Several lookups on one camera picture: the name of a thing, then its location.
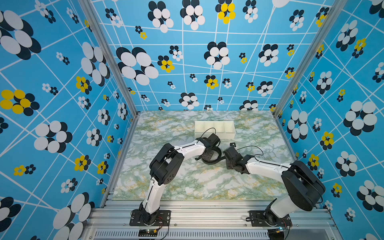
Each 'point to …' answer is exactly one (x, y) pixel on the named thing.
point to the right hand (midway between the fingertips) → (233, 160)
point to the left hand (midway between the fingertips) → (206, 154)
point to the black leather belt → (220, 157)
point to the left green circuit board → (148, 232)
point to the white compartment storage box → (225, 129)
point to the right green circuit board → (276, 234)
